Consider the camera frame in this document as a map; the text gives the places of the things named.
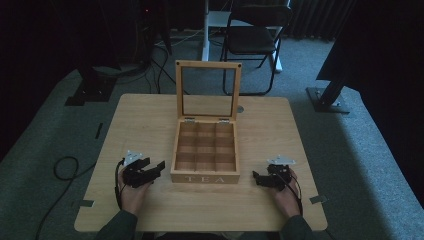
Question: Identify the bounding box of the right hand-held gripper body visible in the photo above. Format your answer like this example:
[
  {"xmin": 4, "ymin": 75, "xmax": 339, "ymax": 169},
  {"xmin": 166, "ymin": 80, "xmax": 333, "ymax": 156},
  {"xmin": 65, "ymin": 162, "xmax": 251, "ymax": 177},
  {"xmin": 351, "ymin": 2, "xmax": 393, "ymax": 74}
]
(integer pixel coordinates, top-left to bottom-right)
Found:
[{"xmin": 266, "ymin": 154, "xmax": 297, "ymax": 192}]

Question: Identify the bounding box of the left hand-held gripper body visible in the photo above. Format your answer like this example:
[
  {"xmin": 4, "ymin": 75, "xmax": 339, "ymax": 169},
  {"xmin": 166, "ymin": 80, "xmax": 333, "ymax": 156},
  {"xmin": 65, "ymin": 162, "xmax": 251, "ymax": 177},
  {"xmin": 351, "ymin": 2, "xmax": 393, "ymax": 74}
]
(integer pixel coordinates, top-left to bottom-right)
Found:
[{"xmin": 121, "ymin": 149, "xmax": 158, "ymax": 189}]

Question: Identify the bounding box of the wooden tea box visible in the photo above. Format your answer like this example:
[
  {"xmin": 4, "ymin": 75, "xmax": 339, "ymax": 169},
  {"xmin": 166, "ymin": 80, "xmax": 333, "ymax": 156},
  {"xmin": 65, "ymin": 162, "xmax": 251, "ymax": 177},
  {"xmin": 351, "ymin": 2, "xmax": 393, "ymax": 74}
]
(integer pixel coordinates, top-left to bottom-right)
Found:
[{"xmin": 170, "ymin": 59, "xmax": 243, "ymax": 185}]

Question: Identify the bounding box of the person's left hand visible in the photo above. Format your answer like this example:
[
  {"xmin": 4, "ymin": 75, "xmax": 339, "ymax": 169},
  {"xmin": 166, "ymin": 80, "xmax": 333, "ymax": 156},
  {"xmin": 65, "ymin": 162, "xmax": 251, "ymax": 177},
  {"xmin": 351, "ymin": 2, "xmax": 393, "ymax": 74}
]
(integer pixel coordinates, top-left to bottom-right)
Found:
[{"xmin": 117, "ymin": 167, "xmax": 152, "ymax": 216}]

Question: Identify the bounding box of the person's right hand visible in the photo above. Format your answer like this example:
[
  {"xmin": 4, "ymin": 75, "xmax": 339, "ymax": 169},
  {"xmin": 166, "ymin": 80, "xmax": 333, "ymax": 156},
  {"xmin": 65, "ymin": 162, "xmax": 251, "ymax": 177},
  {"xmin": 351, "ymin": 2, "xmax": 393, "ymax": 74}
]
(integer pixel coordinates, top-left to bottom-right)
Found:
[{"xmin": 268, "ymin": 167, "xmax": 303, "ymax": 218}]

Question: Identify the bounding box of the black metal stand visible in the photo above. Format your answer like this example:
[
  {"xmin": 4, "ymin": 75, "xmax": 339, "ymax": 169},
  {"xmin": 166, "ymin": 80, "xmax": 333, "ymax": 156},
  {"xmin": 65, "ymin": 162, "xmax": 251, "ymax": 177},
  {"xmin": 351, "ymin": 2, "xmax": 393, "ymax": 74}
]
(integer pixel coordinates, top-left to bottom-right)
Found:
[
  {"xmin": 305, "ymin": 0, "xmax": 358, "ymax": 115},
  {"xmin": 64, "ymin": 63, "xmax": 118, "ymax": 108}
]

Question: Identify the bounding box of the dark equipment rack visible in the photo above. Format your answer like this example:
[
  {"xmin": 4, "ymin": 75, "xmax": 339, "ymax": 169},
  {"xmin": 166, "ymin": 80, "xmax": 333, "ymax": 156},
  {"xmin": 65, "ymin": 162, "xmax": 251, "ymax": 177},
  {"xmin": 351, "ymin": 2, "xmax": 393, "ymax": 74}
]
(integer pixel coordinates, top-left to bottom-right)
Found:
[{"xmin": 118, "ymin": 0, "xmax": 160, "ymax": 66}]

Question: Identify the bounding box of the black folding chair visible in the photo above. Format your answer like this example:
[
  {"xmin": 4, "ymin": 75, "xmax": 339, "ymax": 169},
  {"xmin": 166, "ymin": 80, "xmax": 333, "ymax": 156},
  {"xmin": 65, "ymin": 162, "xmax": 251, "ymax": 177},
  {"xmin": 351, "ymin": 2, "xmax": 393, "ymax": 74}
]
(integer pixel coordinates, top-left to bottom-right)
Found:
[
  {"xmin": 221, "ymin": 3, "xmax": 294, "ymax": 97},
  {"xmin": 201, "ymin": 0, "xmax": 284, "ymax": 74}
]

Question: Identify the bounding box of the dark curtain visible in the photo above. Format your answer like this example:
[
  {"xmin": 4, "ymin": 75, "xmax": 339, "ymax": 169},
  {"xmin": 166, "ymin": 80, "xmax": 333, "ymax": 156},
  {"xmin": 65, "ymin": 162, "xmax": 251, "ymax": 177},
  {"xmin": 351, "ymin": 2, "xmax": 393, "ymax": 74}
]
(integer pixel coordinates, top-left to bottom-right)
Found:
[{"xmin": 288, "ymin": 0, "xmax": 356, "ymax": 42}]

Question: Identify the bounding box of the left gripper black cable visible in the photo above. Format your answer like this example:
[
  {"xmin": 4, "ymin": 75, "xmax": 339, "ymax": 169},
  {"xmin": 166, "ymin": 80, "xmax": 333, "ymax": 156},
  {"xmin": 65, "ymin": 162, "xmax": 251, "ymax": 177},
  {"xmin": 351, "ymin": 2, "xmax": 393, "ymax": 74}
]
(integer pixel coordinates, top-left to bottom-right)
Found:
[{"xmin": 114, "ymin": 159, "xmax": 128, "ymax": 210}]

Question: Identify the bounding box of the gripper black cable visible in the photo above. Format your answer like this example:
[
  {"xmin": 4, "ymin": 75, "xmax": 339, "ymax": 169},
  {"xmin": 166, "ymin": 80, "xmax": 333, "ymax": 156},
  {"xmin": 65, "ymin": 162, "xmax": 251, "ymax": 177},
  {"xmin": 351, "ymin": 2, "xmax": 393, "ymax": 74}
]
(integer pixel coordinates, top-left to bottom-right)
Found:
[
  {"xmin": 114, "ymin": 159, "xmax": 128, "ymax": 210},
  {"xmin": 277, "ymin": 172, "xmax": 304, "ymax": 216}
]

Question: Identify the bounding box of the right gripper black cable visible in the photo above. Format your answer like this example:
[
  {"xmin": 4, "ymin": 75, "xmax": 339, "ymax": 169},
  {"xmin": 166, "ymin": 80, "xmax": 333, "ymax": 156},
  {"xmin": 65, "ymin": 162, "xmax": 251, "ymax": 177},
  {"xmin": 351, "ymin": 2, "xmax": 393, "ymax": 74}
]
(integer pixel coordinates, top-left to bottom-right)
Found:
[{"xmin": 277, "ymin": 172, "xmax": 304, "ymax": 216}]

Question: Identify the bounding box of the black floor cable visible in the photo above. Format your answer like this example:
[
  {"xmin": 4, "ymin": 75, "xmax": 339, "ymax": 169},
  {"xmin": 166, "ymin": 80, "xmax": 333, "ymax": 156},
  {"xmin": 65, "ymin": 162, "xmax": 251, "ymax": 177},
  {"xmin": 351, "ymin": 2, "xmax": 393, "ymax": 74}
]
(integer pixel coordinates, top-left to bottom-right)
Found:
[{"xmin": 34, "ymin": 155, "xmax": 98, "ymax": 240}]

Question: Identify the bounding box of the bundle of black cables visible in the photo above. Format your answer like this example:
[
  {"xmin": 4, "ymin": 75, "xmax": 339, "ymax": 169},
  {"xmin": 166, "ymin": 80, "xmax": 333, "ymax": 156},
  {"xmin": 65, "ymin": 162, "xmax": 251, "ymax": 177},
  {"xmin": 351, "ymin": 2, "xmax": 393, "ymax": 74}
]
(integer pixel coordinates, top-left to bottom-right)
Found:
[{"xmin": 145, "ymin": 29, "xmax": 190, "ymax": 96}]

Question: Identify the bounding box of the white cable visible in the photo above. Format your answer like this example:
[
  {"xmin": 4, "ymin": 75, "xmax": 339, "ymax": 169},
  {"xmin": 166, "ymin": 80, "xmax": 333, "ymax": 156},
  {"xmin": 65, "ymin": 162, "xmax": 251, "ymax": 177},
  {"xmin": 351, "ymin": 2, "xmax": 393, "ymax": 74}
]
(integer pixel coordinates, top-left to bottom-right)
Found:
[{"xmin": 155, "ymin": 29, "xmax": 205, "ymax": 48}]

